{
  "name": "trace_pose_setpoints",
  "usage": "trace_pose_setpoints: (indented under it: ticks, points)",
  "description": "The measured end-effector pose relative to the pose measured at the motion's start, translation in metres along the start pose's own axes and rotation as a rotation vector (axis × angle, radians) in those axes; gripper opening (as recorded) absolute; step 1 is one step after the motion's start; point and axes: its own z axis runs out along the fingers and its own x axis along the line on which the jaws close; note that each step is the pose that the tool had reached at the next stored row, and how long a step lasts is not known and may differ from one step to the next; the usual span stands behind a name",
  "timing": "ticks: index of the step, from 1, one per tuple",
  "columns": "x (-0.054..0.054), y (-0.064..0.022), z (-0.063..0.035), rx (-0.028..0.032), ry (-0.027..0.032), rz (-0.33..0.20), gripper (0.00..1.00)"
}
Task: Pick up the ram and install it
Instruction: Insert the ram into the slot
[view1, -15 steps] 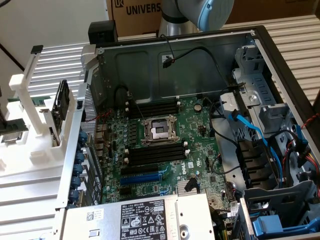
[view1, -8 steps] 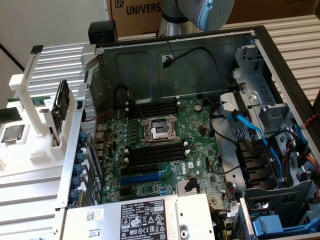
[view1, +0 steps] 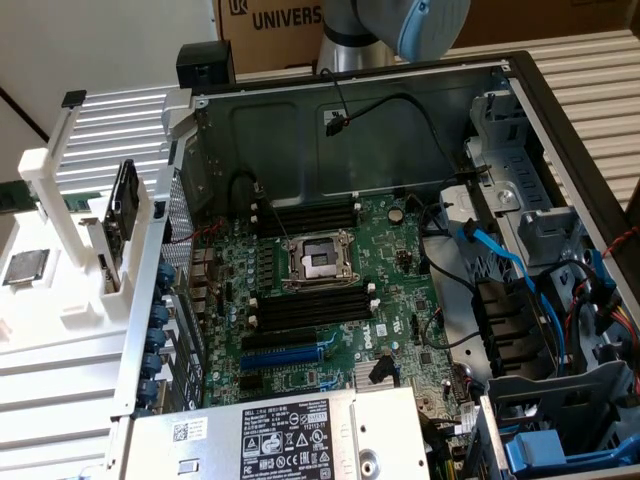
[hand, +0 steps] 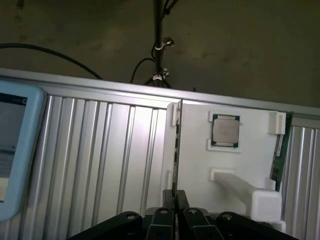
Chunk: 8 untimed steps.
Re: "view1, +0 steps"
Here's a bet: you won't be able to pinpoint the black RAM slot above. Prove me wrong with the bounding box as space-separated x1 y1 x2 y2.
254 298 380 324
248 290 377 314
248 308 380 335
252 197 361 211
252 204 361 220
254 282 375 306
252 212 361 229
254 220 361 239

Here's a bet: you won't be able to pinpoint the metal CPU socket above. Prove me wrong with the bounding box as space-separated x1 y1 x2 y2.
279 229 362 295

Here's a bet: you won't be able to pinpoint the metal locking lever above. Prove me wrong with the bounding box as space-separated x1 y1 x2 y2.
260 189 294 244

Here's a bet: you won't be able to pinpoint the green Dell motherboard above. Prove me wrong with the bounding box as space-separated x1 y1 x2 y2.
192 193 466 416

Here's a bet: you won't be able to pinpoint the open grey PC case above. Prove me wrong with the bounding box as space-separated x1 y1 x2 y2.
112 49 640 480

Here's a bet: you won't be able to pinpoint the long black expansion slot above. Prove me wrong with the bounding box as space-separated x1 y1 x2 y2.
242 328 318 352

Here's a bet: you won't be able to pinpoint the blue expansion slot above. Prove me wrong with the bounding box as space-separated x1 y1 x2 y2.
238 346 324 372

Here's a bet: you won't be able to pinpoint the silver chipset heat sink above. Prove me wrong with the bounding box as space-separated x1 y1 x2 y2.
352 357 402 390

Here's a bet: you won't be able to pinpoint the black angled data connector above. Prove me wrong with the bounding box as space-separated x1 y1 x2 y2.
372 352 396 385

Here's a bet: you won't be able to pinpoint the black graphics card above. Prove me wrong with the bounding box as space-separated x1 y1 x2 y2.
101 158 142 296

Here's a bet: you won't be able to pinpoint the black plastic card holder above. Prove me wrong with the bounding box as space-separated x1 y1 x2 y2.
472 278 547 382

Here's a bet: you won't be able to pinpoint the printed brown cardboard box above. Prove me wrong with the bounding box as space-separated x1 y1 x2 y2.
213 0 327 76

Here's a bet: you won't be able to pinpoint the black plastic box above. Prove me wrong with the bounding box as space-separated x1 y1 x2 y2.
175 42 236 95

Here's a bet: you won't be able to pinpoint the grey metal disk bay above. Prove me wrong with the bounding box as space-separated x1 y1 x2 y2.
463 89 587 269

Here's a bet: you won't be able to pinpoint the silver power supply unit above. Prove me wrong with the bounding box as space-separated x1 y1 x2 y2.
122 384 432 480

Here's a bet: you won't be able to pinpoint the white parts rack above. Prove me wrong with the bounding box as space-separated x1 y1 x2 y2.
0 89 169 354

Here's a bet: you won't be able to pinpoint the silver CPU chip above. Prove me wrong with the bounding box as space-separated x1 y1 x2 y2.
2 248 51 288

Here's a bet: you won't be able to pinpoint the plain brown cardboard box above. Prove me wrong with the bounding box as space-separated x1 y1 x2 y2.
449 0 640 50

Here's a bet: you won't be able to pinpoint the black looped cable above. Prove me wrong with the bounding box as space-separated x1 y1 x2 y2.
228 169 264 214

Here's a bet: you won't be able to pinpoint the thin red wire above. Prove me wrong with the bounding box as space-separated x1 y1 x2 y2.
192 221 226 301

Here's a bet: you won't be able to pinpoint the black power cable with connector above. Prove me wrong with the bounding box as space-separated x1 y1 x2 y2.
319 67 459 176

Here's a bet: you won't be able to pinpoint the blue SATA wire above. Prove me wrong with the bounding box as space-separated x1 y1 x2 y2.
457 219 574 374

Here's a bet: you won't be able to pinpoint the red black twisted wire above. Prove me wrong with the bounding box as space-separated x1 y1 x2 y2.
601 224 640 260

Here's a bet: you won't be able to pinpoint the blue plastic drive bracket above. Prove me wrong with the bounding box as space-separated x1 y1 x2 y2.
503 429 640 477

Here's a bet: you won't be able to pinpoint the red yellow power wires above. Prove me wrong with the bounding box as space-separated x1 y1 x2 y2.
594 294 640 342

